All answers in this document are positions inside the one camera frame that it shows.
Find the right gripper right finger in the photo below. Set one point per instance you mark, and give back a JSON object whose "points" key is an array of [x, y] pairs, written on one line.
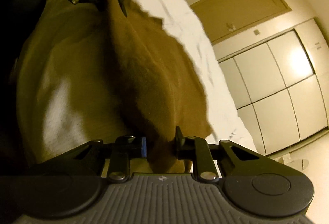
{"points": [[250, 181]]}

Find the white sliding wardrobe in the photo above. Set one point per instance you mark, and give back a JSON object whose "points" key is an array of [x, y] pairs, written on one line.
{"points": [[280, 87]]}

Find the brown wooden door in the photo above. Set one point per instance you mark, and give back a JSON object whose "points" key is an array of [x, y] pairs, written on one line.
{"points": [[222, 19]]}

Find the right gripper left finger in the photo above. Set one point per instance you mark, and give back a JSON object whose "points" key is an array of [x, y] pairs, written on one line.
{"points": [[90, 164]]}

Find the brown shorts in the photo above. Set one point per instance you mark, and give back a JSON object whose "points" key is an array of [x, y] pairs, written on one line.
{"points": [[152, 76]]}

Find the white bed duvet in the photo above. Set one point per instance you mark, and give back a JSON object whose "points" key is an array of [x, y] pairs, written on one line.
{"points": [[195, 41]]}

